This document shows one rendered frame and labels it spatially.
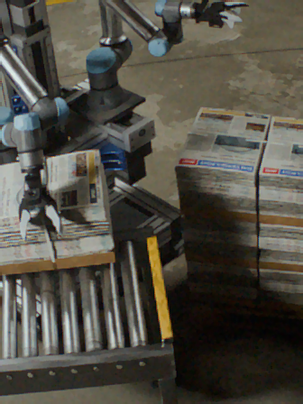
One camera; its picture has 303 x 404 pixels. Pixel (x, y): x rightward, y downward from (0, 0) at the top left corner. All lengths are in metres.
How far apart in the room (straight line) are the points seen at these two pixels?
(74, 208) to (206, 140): 0.72
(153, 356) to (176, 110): 2.56
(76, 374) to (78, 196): 0.54
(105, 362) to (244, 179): 0.88
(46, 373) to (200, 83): 2.92
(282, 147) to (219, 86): 2.00
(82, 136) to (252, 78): 1.94
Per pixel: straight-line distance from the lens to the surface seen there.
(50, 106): 2.26
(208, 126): 2.80
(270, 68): 4.86
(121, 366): 2.08
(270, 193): 2.62
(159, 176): 3.94
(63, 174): 2.33
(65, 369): 2.09
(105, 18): 2.95
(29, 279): 2.35
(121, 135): 2.94
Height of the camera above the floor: 2.41
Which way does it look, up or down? 40 degrees down
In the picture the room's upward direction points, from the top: 8 degrees counter-clockwise
